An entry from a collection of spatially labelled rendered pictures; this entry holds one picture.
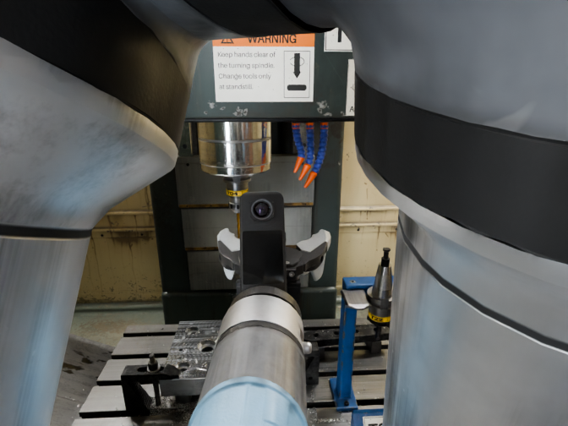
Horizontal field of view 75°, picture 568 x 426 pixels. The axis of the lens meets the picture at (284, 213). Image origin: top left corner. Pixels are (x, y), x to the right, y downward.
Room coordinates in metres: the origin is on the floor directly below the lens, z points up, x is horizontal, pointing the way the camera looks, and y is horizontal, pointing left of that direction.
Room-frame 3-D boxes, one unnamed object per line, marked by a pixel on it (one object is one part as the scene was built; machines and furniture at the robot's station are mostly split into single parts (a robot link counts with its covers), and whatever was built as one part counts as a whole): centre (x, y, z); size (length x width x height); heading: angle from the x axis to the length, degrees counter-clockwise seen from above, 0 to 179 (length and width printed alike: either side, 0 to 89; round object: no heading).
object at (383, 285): (0.68, -0.21, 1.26); 0.04 x 0.04 x 0.07
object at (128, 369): (0.70, 0.31, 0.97); 0.13 x 0.03 x 0.15; 93
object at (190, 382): (0.81, 0.15, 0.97); 0.29 x 0.23 x 0.05; 93
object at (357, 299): (0.68, -0.15, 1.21); 0.07 x 0.05 x 0.01; 3
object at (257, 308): (0.27, 0.02, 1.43); 0.08 x 0.05 x 0.08; 88
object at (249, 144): (0.82, 0.11, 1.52); 0.16 x 0.16 x 0.12
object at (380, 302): (0.68, -0.21, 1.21); 0.06 x 0.06 x 0.03
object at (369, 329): (0.90, -0.18, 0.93); 0.26 x 0.05 x 0.06; 98
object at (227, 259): (0.40, 0.05, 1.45); 0.09 x 0.05 x 0.02; 34
